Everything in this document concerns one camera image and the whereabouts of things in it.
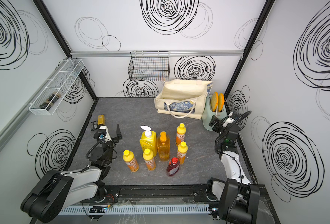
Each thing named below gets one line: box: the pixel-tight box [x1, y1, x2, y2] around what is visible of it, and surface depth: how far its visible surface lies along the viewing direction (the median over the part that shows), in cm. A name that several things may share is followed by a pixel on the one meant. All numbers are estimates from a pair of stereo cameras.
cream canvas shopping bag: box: [153, 78, 214, 120], surface depth 98 cm
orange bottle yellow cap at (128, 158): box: [122, 149, 139, 173], surface depth 69 cm
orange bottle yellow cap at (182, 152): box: [176, 141, 188, 165], surface depth 72 cm
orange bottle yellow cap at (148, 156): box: [142, 148, 157, 171], surface depth 69 cm
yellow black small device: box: [97, 114, 106, 126], surface depth 103 cm
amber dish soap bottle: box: [157, 131, 171, 162], surface depth 75 cm
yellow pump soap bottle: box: [139, 125, 158, 157], surface depth 75 cm
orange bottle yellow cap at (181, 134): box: [175, 122, 187, 147], surface depth 79 cm
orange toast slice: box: [218, 93, 225, 112], surface depth 91 cm
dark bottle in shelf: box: [39, 91, 61, 112], surface depth 69 cm
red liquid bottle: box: [166, 156, 181, 176], surface depth 71 cm
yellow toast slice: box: [210, 91, 220, 112], surface depth 92 cm
